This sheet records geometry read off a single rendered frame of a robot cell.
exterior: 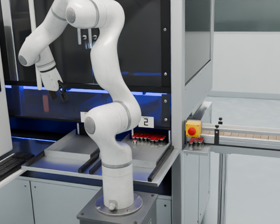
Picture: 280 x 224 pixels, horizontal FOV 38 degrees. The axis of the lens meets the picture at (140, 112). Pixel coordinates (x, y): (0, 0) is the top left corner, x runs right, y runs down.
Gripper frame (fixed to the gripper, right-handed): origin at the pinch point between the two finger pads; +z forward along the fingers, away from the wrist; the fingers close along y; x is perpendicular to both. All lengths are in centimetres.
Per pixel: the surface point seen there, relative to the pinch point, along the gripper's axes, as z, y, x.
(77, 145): 35.7, -15.9, 8.2
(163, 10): -22, 28, 55
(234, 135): 51, 49, 62
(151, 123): 32, 18, 35
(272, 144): 55, 68, 65
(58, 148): 32.6, -19.7, -1.3
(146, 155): 42, 23, 20
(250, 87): 225, -161, 421
